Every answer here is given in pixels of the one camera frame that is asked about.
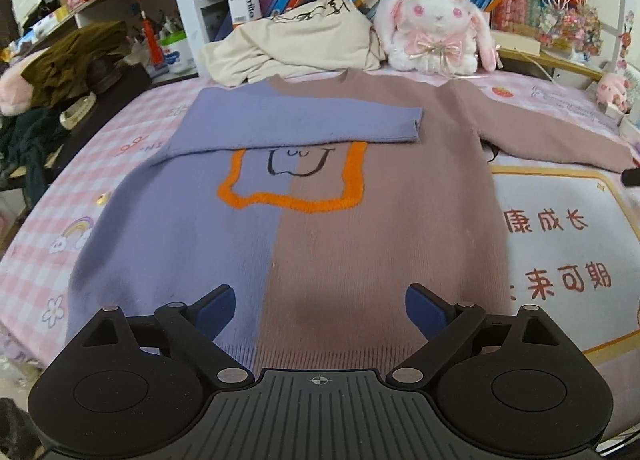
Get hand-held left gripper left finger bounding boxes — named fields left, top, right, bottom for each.
left=80, top=284, right=254, bottom=389

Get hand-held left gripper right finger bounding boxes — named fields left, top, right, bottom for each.
left=384, top=283, right=587, bottom=389

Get purple and brown sweater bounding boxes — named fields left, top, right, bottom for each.
left=65, top=67, right=636, bottom=376

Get dark green clothes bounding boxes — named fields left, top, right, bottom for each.
left=0, top=107, right=68, bottom=213

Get pink plush pig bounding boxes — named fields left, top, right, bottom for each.
left=596, top=72, right=632, bottom=113

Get pink checked printed table mat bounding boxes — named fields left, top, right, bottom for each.
left=0, top=62, right=640, bottom=441

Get wooden shelf board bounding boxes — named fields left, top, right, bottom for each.
left=497, top=47, right=606, bottom=82

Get colourful bead ornament tree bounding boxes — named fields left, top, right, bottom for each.
left=537, top=0, right=603, bottom=61

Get white plush rabbit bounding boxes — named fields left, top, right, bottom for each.
left=372, top=0, right=501, bottom=76

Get red hanging tassel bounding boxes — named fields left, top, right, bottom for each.
left=131, top=0, right=165, bottom=67

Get cream sweatshirt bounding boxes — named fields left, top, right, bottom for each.
left=198, top=0, right=388, bottom=87

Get dark olive cloth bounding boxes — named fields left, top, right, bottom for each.
left=20, top=21, right=132, bottom=111

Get pink fuzzy cloth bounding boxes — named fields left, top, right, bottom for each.
left=0, top=62, right=38, bottom=117

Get white product box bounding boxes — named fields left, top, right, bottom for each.
left=226, top=0, right=262, bottom=26

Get reindeer wall sticker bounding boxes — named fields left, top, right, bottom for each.
left=617, top=10, right=637, bottom=73

